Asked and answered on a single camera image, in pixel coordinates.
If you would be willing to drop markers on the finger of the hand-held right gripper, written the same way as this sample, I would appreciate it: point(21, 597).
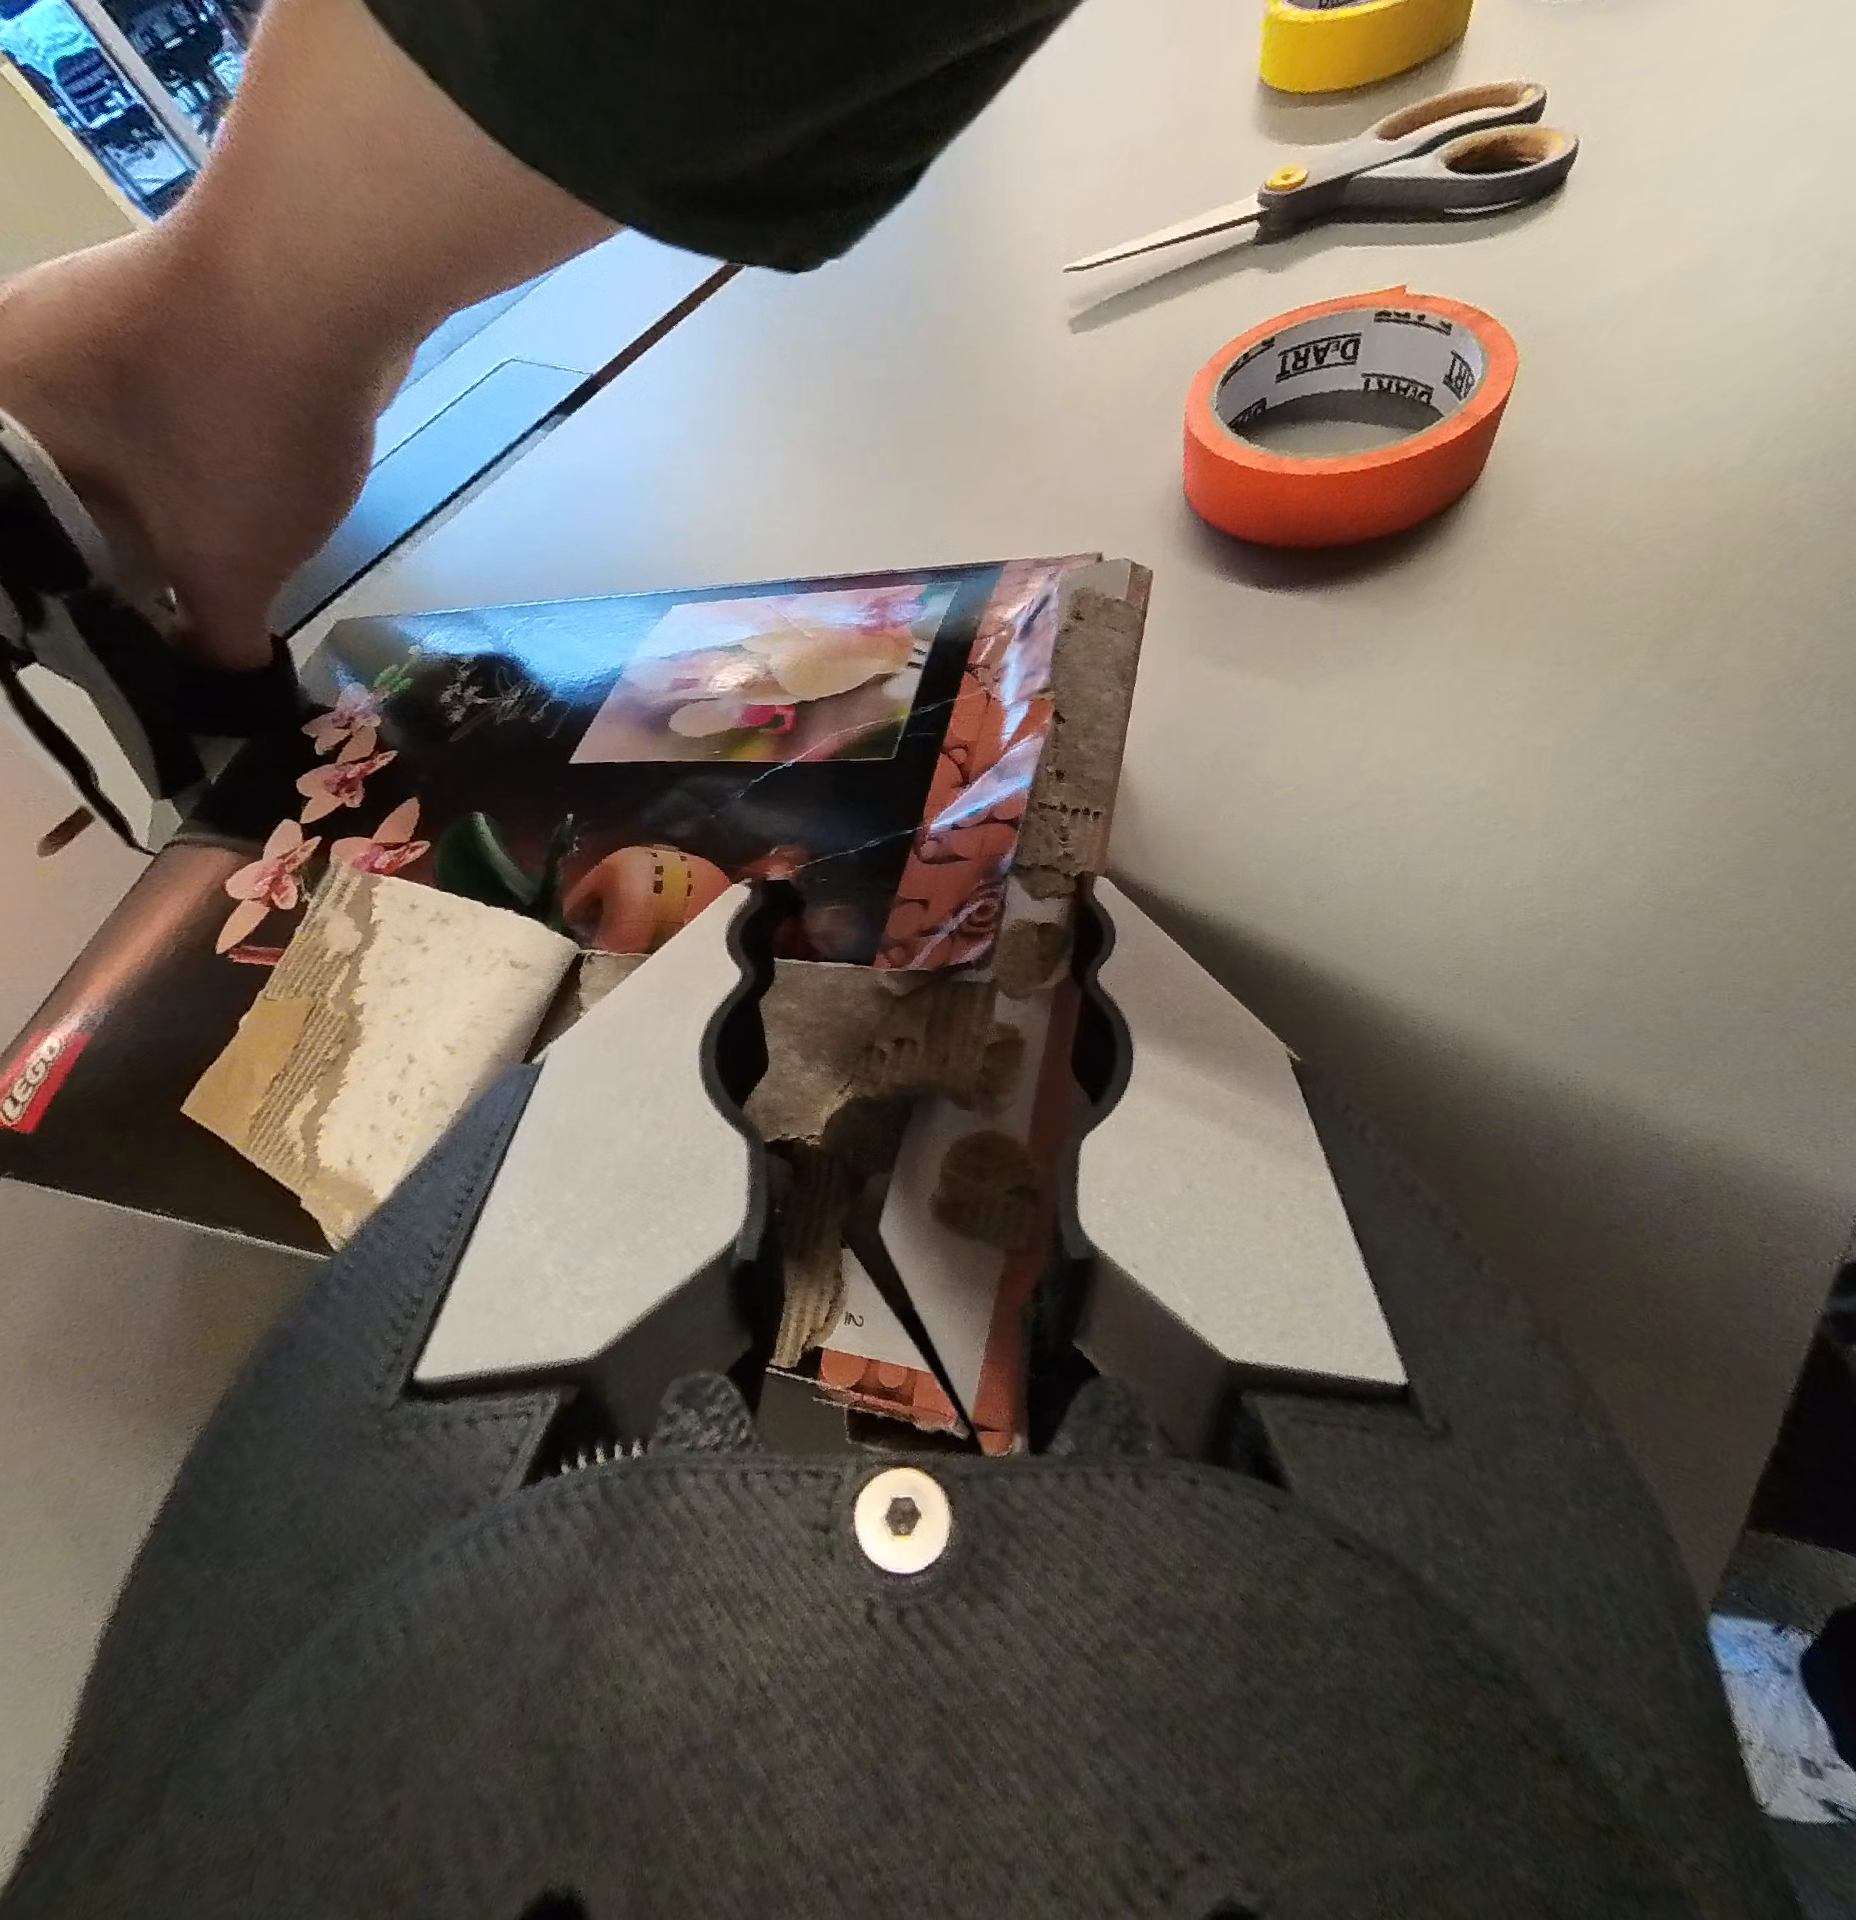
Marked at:
point(74, 721)

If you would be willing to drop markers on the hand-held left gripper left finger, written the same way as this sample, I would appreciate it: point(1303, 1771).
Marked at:
point(598, 1216)

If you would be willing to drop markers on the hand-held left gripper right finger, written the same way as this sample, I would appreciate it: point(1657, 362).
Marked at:
point(1229, 1216)

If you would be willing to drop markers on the black orchid lego box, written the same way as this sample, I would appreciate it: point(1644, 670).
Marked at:
point(719, 780)

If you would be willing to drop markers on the orange masking tape roll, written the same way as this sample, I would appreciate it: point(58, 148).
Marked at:
point(1317, 496)

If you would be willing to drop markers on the person's right forearm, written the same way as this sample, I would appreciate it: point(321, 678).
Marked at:
point(719, 119)

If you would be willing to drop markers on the person's right hand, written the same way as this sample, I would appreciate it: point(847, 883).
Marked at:
point(224, 419)

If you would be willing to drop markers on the yellow tape roll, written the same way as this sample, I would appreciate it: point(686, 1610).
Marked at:
point(1348, 44)

